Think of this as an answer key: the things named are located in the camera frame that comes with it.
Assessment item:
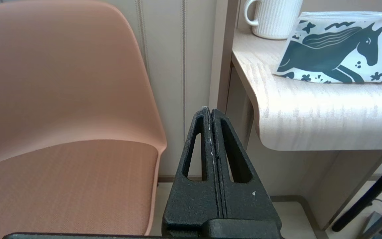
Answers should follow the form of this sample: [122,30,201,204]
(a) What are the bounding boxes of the light wood shelf cabinet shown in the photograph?
[209,0,382,231]

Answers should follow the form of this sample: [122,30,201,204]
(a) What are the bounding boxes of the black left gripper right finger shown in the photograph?
[211,108,283,229]

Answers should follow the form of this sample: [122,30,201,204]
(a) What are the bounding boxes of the white ribbed ceramic mug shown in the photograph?
[243,0,303,40]

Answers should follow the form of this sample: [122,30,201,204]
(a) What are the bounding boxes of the black sleeved cord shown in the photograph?
[332,154,382,233]

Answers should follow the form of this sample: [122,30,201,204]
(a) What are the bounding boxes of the white pouch with horse print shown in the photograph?
[272,11,382,84]

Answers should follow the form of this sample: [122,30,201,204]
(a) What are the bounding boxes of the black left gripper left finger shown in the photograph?
[162,106,224,235]

